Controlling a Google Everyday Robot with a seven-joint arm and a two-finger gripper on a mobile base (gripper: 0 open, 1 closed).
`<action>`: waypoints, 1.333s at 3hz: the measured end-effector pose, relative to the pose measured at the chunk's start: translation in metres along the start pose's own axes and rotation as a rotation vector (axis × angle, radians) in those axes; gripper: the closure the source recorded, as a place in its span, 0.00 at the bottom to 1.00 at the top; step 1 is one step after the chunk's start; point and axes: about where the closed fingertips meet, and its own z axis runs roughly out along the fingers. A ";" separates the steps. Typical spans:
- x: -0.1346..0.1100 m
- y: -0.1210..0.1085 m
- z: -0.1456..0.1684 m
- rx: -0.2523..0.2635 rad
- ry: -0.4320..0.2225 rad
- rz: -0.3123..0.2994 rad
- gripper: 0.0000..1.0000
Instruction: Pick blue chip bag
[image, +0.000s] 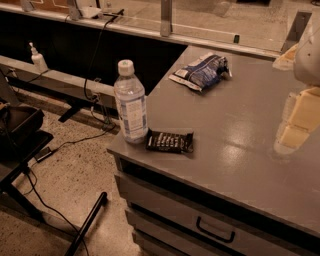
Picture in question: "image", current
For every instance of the black drawer handle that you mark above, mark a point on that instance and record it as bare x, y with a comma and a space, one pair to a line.
216, 229

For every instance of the grey metal rail beam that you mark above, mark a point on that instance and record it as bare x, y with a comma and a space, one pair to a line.
60, 82

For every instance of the blue chip bag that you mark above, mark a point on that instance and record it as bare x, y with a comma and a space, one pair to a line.
207, 71

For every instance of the grey drawer cabinet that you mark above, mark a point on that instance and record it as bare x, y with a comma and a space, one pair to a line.
233, 174

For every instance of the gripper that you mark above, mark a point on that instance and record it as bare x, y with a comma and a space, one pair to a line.
308, 61

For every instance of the metal upright post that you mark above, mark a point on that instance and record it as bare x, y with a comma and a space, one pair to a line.
166, 18

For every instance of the white pump dispenser bottle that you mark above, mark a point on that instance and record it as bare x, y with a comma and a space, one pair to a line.
38, 59

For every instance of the clear plastic water bottle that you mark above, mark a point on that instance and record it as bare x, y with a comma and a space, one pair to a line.
131, 103

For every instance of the black candy bar wrapper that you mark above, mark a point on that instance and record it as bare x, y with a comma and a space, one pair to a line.
169, 142

